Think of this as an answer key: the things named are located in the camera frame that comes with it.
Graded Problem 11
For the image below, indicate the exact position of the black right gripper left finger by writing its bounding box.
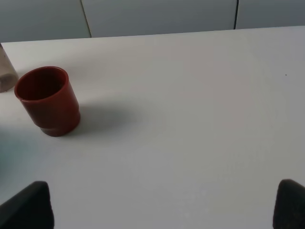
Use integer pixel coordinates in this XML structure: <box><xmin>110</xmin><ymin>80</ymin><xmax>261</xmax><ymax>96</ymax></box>
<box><xmin>0</xmin><ymin>181</ymin><xmax>55</xmax><ymax>229</ymax></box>

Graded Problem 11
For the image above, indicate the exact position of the transparent brown plastic bottle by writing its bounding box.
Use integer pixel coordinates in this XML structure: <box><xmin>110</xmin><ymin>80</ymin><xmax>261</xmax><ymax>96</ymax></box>
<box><xmin>0</xmin><ymin>44</ymin><xmax>19</xmax><ymax>93</ymax></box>

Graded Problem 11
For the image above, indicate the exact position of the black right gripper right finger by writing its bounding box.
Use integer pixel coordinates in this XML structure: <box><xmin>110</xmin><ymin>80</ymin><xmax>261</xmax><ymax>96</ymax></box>
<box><xmin>273</xmin><ymin>179</ymin><xmax>305</xmax><ymax>229</ymax></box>

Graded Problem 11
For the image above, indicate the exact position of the red plastic cup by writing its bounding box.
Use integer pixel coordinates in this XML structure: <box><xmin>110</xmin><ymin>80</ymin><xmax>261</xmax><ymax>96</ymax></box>
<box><xmin>14</xmin><ymin>66</ymin><xmax>81</xmax><ymax>137</ymax></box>

